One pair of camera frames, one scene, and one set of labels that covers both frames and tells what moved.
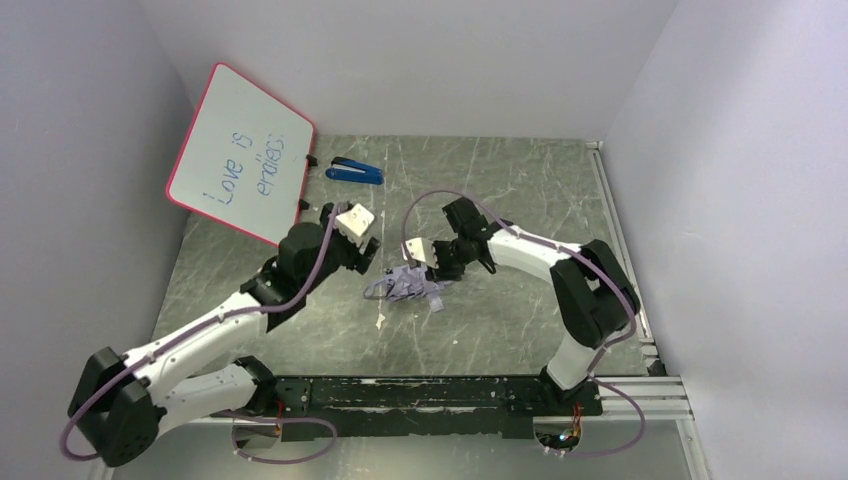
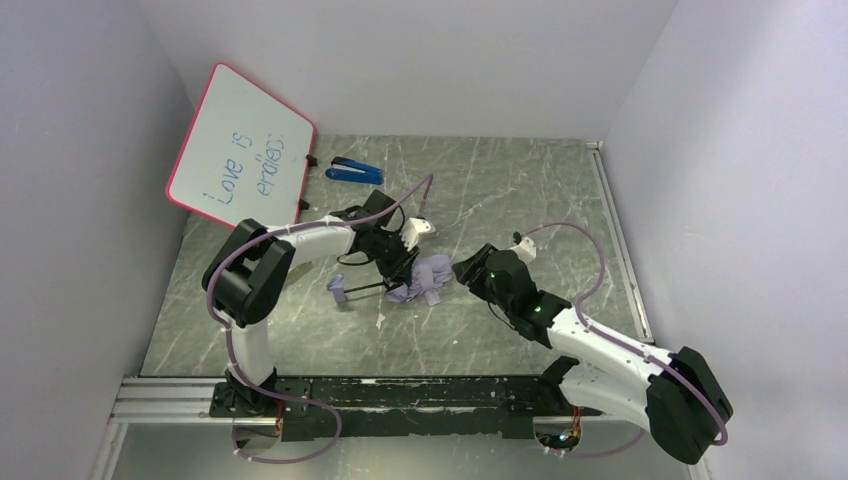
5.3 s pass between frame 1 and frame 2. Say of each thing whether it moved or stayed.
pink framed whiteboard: stayed
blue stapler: stayed
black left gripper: moved
